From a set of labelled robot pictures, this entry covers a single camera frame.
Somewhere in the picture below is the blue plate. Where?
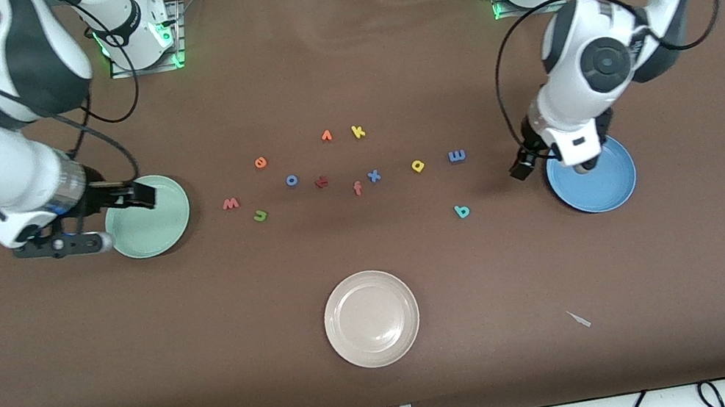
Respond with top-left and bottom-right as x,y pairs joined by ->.
541,131 -> 643,221

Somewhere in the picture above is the light green plate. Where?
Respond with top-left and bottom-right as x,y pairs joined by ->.
98,169 -> 198,264

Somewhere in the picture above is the brown paper table cover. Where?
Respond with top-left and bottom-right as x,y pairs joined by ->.
0,0 -> 725,407

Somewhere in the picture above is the thin grey cable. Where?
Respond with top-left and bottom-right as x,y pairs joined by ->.
174,0 -> 212,24

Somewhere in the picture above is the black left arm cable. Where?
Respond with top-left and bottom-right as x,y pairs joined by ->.
480,0 -> 725,163

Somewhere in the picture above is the beige plate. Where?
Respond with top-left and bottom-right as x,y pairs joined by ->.
317,263 -> 428,375

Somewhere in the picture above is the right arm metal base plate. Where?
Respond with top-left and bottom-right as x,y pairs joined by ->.
99,0 -> 194,82

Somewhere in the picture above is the small white paper scrap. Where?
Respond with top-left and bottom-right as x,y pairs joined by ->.
566,307 -> 593,331

